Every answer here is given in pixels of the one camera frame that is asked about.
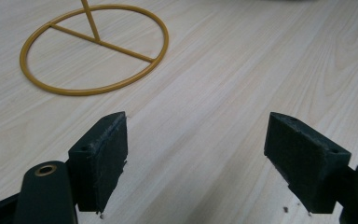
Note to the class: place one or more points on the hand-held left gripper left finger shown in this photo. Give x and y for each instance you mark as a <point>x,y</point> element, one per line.
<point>101,161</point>

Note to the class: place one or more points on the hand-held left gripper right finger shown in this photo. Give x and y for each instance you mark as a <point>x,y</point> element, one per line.
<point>304,165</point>

